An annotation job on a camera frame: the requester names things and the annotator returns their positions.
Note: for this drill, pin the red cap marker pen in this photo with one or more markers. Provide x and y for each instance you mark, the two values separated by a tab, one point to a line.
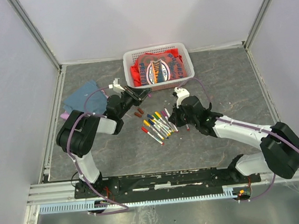
151	135

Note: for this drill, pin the white plastic basket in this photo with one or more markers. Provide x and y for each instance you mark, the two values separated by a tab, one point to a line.
129	59

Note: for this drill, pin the brown pen cap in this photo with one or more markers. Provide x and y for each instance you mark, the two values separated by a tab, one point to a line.
139	113

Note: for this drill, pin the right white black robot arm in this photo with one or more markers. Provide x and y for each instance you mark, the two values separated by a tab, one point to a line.
278	145

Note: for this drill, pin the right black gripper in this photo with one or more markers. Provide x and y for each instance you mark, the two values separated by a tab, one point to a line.
174	117

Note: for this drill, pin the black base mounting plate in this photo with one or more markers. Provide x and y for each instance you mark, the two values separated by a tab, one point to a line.
117	187

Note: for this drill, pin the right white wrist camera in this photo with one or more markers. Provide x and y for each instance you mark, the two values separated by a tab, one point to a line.
180	94

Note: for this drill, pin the orange printed t-shirt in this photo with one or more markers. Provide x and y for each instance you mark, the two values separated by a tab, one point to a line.
150	68

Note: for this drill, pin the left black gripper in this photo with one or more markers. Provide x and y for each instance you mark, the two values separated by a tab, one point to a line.
139	94

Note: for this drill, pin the blue cap marker pen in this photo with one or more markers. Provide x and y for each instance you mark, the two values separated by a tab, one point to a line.
159	124

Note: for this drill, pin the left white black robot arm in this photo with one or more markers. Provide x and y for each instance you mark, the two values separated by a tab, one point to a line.
76	136

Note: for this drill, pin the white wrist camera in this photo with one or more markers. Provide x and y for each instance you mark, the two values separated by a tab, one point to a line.
180	94
116	86

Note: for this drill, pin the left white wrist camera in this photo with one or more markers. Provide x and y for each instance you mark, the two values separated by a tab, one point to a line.
116	86

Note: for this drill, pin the blue folded cloth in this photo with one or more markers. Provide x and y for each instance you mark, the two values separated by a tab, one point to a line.
90	85

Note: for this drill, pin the yellow cap marker pen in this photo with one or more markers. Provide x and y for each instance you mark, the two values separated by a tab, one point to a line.
158	133

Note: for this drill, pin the pink folded cloth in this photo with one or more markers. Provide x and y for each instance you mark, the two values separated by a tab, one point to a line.
64	115

